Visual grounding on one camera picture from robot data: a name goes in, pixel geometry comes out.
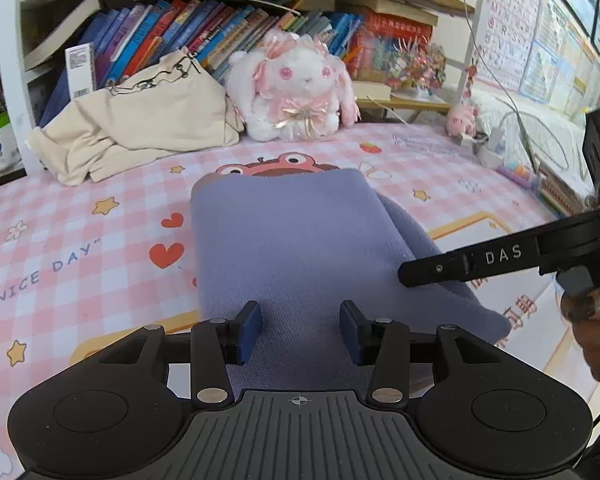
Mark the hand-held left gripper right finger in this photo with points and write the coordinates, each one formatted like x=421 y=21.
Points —
x=352 y=332

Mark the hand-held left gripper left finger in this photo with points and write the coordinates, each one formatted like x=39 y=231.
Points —
x=247 y=330

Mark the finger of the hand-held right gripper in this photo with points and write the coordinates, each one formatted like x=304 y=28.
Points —
x=480 y=260

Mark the purple and mauve knit sweater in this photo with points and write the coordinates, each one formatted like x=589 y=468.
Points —
x=290 y=250

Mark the person's right hand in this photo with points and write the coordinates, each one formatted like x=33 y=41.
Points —
x=595 y=340

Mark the stack of notebooks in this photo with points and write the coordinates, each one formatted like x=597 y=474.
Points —
x=562 y=195

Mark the colourful plastic box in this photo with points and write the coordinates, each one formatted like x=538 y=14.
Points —
x=520 y=172

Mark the small pink plush toy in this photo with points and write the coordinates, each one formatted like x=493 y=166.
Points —
x=460 y=119

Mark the wooden shelf board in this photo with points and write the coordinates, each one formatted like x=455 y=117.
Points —
x=405 y=102

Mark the pink checked printed bed sheet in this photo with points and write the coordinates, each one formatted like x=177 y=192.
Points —
x=80 y=220

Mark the colourful trinket pile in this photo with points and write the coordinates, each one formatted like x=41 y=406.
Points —
x=417 y=67

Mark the cream cloth garment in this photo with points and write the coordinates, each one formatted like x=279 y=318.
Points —
x=145 y=115

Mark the white pink plush bunny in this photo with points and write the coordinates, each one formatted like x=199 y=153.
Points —
x=295 y=85

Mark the white barcode box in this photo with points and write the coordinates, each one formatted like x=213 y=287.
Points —
x=80 y=72

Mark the row of colourful books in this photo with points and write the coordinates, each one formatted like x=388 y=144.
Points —
x=180 y=25

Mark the blue wall poster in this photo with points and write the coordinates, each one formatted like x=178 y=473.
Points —
x=560 y=60

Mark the pink wall poster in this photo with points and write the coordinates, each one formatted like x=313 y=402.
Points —
x=510 y=20

